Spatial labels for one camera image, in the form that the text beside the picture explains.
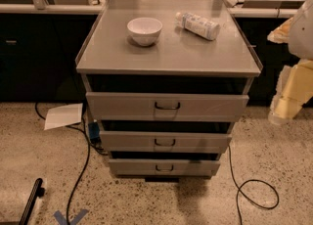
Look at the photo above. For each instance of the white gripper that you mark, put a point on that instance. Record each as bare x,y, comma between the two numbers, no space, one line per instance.
302,34

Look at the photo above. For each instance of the grey bottom drawer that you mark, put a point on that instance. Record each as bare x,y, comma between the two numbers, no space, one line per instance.
163,167

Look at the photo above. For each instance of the grey drawer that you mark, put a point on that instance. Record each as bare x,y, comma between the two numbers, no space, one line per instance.
166,107
163,167
169,142

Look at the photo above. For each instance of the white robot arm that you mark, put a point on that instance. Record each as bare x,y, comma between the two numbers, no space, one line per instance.
297,32

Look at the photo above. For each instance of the grey metal drawer cabinet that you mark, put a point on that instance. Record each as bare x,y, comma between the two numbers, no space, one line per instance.
180,62

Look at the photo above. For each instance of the grey middle drawer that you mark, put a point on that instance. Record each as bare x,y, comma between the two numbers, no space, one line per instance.
169,142

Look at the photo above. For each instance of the grey top drawer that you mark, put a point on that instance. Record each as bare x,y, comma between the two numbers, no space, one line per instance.
166,107

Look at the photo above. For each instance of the dark lab bench right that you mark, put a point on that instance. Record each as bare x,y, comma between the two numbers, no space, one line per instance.
273,57

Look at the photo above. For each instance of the dark lab bench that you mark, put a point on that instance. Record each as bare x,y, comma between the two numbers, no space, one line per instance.
37,56
273,57

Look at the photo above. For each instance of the white plastic bottle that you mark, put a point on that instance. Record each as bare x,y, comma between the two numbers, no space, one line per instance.
198,25

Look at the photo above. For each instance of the white ceramic bowl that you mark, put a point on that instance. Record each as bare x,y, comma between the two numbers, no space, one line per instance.
144,31

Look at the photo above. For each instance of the blue power adapter box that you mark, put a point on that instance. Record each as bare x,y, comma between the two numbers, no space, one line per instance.
94,132

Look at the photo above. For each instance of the white paper sheet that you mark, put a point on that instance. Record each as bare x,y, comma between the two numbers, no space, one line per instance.
63,116

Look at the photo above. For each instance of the dark lab bench left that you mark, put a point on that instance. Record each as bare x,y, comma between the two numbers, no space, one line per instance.
37,56

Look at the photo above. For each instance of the black bar floor object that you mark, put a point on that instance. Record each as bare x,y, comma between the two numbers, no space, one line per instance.
37,192

